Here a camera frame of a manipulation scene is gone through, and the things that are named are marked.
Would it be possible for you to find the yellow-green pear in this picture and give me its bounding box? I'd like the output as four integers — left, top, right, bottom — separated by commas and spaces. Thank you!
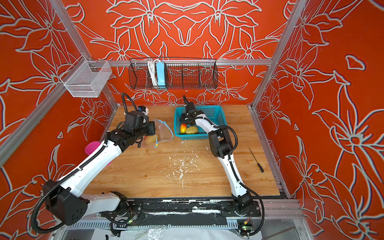
145, 134, 158, 145

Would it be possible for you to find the clear zip top bag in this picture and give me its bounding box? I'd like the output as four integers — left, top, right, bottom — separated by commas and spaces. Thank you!
142, 120, 174, 149

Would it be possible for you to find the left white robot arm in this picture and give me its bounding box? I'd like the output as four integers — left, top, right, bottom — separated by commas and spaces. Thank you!
31, 93, 156, 234

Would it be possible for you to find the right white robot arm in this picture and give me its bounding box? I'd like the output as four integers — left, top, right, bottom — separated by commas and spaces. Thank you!
181, 106, 265, 238

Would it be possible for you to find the red yellow mango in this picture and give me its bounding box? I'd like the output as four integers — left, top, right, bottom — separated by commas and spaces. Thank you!
180, 124, 188, 134

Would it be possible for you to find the yellow potato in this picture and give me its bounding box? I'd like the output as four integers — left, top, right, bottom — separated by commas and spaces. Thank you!
185, 126, 199, 135

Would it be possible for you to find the teal plastic basket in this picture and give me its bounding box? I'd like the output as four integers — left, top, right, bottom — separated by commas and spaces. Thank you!
174, 106, 227, 141

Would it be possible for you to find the pink plastic cup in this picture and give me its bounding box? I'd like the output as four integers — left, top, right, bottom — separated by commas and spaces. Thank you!
85, 142, 113, 164

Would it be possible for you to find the light blue box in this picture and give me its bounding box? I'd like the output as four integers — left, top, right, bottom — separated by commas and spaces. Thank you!
156, 62, 166, 88

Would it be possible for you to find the black screwdriver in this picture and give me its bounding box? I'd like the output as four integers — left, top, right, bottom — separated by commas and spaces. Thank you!
249, 148, 264, 173

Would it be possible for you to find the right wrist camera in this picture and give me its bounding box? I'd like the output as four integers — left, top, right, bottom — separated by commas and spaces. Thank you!
185, 101, 196, 113

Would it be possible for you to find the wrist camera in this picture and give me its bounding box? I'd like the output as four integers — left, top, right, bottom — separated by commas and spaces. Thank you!
123, 106, 149, 134
185, 101, 196, 113

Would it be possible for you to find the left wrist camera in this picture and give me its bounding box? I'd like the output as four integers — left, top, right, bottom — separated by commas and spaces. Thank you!
123, 106, 149, 134

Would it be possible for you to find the black wire wall basket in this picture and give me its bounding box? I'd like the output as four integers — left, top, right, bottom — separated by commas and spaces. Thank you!
128, 57, 219, 90

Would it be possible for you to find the white cable bundle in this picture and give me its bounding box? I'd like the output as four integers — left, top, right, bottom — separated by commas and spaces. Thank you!
147, 59, 159, 87

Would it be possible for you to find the clear plastic wall bin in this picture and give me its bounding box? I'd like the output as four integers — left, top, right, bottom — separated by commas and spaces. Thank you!
60, 60, 112, 98

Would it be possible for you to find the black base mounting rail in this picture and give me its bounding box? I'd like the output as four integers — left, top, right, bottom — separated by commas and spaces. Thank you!
101, 196, 262, 218

